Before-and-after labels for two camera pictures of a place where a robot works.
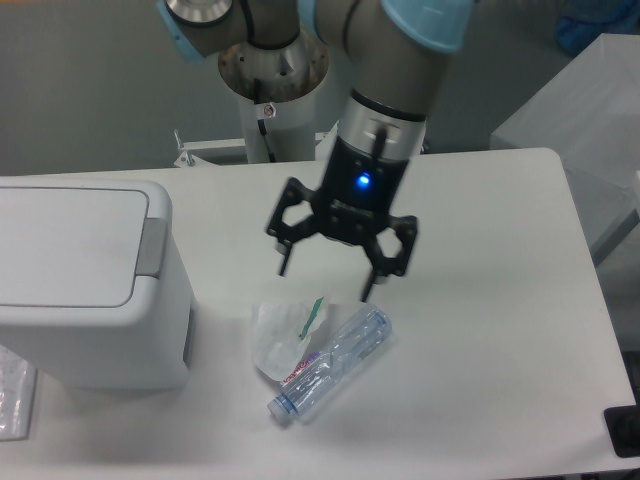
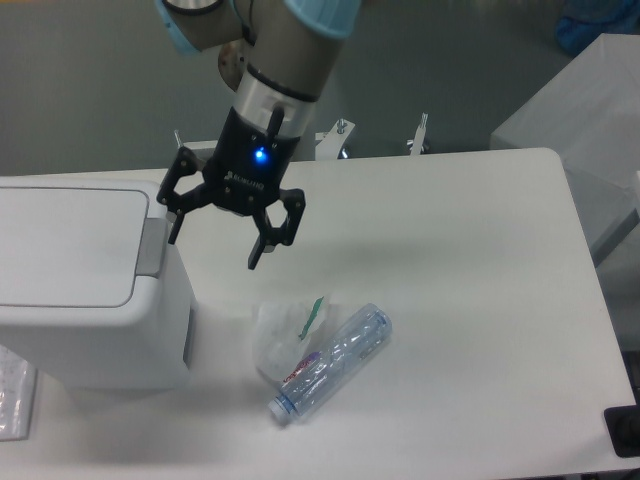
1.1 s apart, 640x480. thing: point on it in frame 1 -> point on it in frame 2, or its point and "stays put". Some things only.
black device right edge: x=623 y=425 stays put
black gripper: x=361 y=184 -> x=243 y=175
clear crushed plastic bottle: x=310 y=380 stays put
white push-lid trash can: x=93 y=292 stays put
